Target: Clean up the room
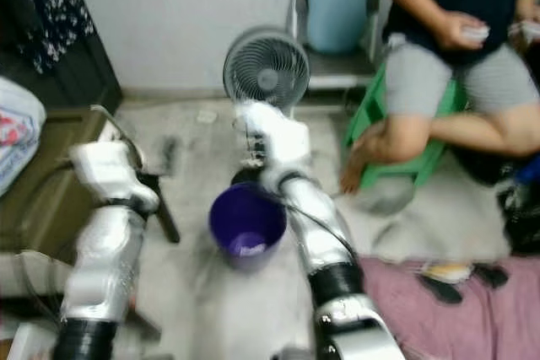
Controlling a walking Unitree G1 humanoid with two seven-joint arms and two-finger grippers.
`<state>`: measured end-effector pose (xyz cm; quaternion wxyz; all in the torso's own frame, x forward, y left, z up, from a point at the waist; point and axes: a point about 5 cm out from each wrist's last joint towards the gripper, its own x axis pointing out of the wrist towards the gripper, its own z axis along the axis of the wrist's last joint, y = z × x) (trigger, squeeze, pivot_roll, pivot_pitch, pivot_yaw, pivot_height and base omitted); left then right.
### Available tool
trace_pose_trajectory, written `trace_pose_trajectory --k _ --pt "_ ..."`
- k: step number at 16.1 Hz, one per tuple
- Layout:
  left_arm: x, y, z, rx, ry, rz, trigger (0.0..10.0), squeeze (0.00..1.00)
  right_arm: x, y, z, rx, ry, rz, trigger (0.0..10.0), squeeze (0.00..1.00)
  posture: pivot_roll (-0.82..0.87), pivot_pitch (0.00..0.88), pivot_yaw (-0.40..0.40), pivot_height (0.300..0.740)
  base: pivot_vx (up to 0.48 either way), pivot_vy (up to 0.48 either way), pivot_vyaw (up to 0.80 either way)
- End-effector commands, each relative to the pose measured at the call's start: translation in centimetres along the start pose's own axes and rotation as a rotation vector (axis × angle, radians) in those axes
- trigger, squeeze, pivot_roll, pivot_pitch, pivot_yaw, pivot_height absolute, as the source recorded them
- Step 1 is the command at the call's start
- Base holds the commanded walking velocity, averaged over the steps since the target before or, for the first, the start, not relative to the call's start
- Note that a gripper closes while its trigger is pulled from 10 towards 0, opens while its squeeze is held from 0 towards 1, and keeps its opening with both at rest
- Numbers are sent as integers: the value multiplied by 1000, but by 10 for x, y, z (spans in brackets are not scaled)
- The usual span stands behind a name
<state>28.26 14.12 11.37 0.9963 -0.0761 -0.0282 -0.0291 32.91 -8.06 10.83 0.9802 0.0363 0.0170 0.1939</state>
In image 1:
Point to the small white handheld object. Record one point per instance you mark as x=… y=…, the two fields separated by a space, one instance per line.
x=477 y=35

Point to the purple cartoon print blanket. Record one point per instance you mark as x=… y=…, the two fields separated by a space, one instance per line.
x=472 y=318

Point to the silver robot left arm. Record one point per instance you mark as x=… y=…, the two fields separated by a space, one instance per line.
x=110 y=267

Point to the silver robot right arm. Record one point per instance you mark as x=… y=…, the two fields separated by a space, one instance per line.
x=321 y=242

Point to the purple plastic bucket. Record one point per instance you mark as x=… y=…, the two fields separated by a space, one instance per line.
x=245 y=217

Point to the grey standing fan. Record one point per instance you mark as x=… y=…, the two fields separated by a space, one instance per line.
x=266 y=69

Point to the green plastic stool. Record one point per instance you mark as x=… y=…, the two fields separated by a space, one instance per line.
x=367 y=111

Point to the olive brown low cabinet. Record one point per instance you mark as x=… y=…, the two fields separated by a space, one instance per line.
x=34 y=217

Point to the white printed cloth bundle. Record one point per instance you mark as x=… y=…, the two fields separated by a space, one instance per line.
x=18 y=137

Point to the grey chair light-blue back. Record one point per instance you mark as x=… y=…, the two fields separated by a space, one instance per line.
x=337 y=6

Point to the white box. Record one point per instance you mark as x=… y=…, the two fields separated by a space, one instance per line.
x=32 y=341

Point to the black floral print garment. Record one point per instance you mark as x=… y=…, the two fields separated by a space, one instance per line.
x=51 y=6

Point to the black bag white lettering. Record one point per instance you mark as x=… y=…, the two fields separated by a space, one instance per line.
x=519 y=217

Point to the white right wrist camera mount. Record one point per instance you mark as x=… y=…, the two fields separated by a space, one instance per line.
x=283 y=145

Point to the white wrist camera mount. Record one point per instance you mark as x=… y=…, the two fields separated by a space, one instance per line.
x=110 y=170
x=283 y=145

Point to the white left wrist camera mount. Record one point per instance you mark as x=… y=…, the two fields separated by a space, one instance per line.
x=110 y=170

